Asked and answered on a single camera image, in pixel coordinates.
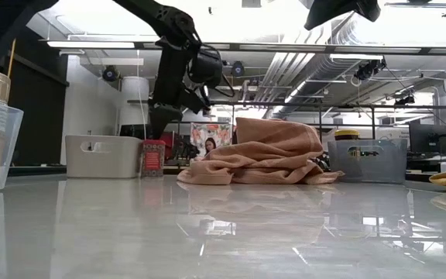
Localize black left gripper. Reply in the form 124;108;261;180
148;38;224;140

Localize spice jar with red lid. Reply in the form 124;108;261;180
140;139;166;178

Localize white plastic bin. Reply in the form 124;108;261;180
65;135;143;179

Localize person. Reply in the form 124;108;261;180
201;137;218;158

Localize floral poster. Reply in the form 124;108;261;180
190;122;232;156

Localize black round ceiling device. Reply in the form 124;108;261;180
101;64;120;82
230;60;246;78

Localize peach cloth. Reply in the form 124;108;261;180
177;116;344;186

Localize silver ventilation ducts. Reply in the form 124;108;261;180
253;52;363;117

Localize clear plastic container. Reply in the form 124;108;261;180
0;104;25;191

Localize black ceiling lamp cluster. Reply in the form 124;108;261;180
354;57;387;81

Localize grey plastic bin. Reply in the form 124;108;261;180
327;138;409;184

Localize black computer monitor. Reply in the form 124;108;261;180
408;123;446;156

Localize long ceiling light rail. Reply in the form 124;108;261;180
46;38;446;55

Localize black metal rack frame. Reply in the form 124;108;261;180
127;99;446;140

